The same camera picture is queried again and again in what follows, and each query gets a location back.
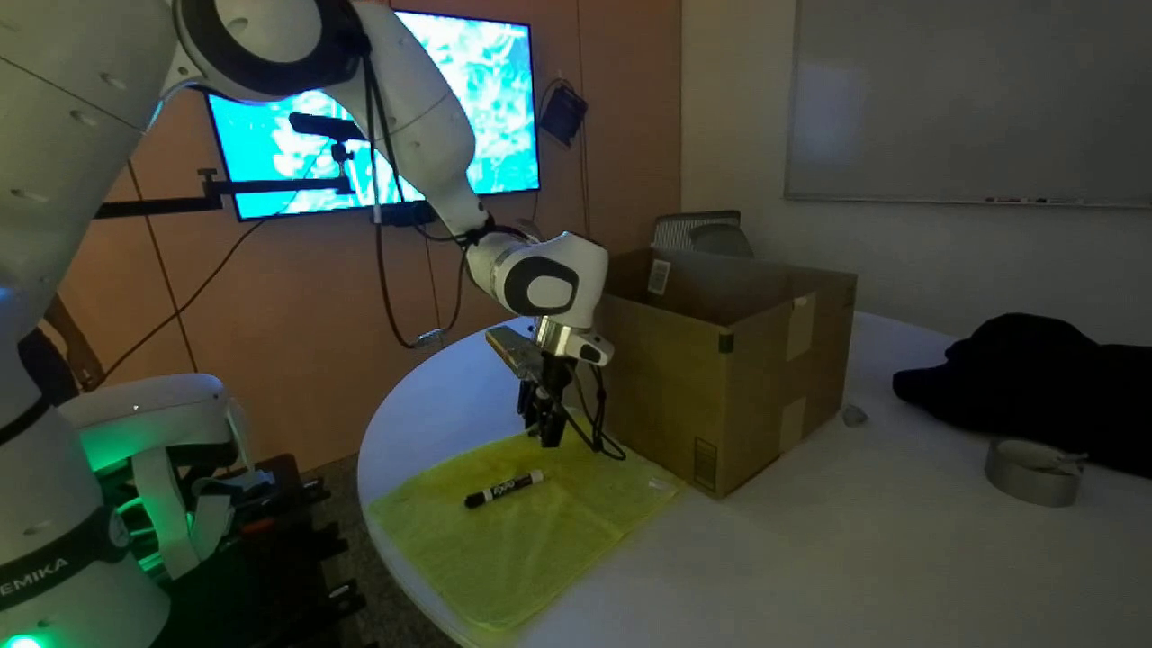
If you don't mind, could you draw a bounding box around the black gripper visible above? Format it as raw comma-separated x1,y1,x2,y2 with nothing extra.
514,350,580,450

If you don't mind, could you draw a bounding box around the black Expo marker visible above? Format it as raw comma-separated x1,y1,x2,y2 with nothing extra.
461,468,547,512

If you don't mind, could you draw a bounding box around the yellow microfiber cloth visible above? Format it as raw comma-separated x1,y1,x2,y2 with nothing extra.
364,428,692,637

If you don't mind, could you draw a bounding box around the brown cardboard box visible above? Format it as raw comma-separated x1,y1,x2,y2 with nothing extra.
593,243,860,501

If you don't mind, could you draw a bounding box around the grey tape roll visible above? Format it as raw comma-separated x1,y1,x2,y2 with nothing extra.
983,434,1092,507

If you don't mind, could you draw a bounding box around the black garment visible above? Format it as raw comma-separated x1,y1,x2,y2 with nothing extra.
893,313,1152,483

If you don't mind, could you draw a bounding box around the whiteboard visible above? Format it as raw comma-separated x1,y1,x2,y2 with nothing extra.
786,0,1152,211

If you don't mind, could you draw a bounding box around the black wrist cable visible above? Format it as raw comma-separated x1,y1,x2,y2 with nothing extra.
559,366,630,463

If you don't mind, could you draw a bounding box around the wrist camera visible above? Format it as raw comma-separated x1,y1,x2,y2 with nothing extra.
481,323,547,387

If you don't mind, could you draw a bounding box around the black hanging cable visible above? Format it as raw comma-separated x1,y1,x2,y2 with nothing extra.
371,219,470,353

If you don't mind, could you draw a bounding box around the black wall device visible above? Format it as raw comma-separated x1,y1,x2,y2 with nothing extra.
536,79,592,146

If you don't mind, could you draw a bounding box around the wall mounted monitor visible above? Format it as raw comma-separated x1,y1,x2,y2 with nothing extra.
200,7,544,227

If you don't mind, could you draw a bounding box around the black camera on stand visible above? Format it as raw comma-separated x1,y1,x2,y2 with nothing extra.
286,107,368,197

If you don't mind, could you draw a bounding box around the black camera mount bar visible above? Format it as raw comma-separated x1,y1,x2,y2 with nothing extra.
94,167,235,222

